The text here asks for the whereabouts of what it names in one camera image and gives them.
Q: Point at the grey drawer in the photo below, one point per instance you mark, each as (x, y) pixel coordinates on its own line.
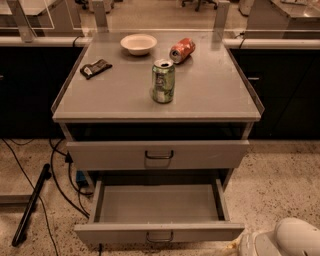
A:
(158, 214)
(147, 155)

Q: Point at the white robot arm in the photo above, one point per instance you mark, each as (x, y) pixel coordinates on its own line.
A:
(290, 237)

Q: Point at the grey top drawer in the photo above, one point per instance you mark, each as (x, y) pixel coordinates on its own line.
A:
(147, 155)

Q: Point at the grey metal drawer cabinet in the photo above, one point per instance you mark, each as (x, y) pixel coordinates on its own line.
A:
(212, 101)

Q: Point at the green soda can upright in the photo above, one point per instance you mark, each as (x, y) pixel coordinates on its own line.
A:
(163, 81)

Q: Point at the orange soda can lying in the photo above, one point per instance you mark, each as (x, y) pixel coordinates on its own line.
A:
(181, 50)

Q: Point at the white paper bowl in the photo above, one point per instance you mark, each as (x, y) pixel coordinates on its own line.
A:
(138, 44)

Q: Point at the black snack wrapper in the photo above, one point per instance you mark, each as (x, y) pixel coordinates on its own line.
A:
(91, 70)

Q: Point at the blue power plug box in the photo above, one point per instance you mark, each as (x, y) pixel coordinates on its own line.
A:
(81, 179)

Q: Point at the office chair base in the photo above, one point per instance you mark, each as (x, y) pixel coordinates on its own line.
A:
(199, 3)

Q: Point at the black bar on floor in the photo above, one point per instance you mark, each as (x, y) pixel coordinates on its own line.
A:
(19, 236)

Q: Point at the white horizontal rail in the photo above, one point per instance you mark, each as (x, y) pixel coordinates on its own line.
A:
(300, 44)

